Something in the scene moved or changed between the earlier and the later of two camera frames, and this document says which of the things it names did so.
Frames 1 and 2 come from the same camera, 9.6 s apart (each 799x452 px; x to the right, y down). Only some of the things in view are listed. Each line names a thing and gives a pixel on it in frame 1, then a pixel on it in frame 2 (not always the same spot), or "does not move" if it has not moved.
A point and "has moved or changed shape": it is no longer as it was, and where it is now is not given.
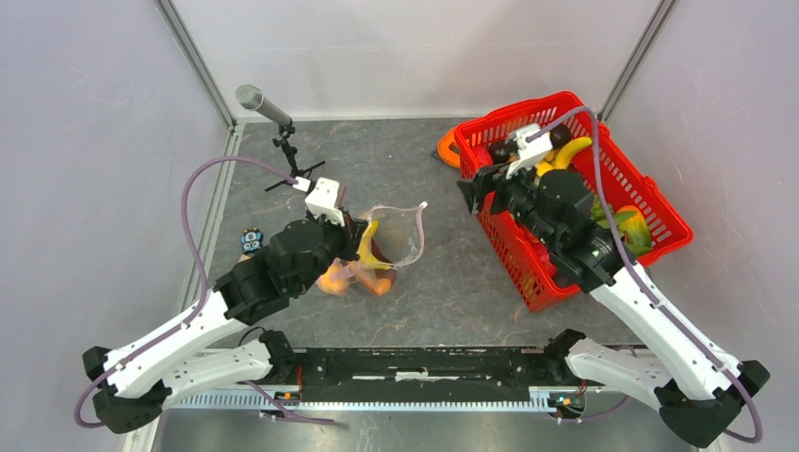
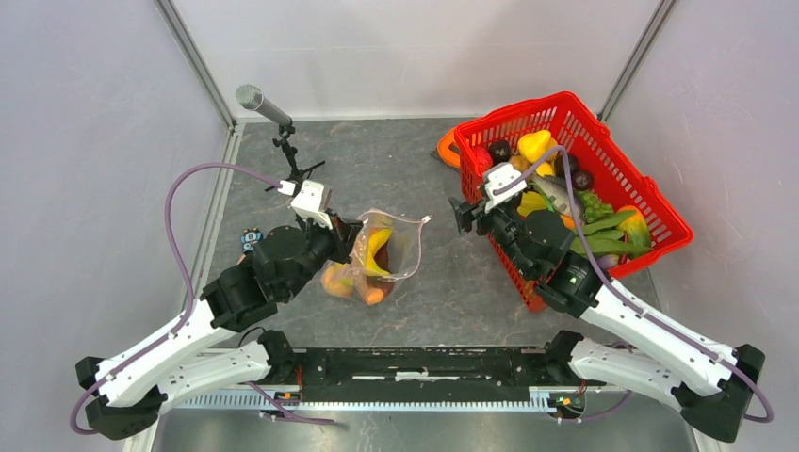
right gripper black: (495, 177) → (464, 213)
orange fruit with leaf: (335, 277) does not move
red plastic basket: (605, 169) does not move
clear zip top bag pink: (393, 237) has moved or changed shape
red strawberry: (483, 156) does not move
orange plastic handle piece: (443, 150) does not move
